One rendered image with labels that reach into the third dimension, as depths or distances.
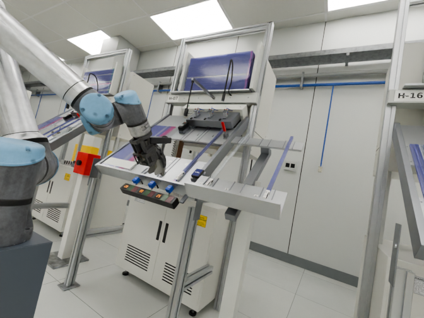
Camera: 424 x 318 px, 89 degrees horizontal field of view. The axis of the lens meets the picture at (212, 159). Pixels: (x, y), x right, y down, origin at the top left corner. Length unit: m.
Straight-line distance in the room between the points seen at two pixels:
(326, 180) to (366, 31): 1.79
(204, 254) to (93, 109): 0.96
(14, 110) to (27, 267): 0.41
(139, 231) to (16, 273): 0.99
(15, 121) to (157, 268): 1.09
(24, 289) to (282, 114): 2.80
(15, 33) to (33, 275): 0.56
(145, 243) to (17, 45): 1.22
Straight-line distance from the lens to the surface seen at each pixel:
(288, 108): 3.01
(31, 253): 0.69
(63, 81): 0.67
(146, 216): 1.55
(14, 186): 0.65
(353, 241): 2.79
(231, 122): 1.33
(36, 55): 0.70
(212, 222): 1.25
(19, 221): 0.68
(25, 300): 0.74
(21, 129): 0.80
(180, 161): 1.16
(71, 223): 1.90
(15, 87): 0.84
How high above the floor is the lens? 0.78
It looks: 5 degrees up
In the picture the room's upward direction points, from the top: 11 degrees clockwise
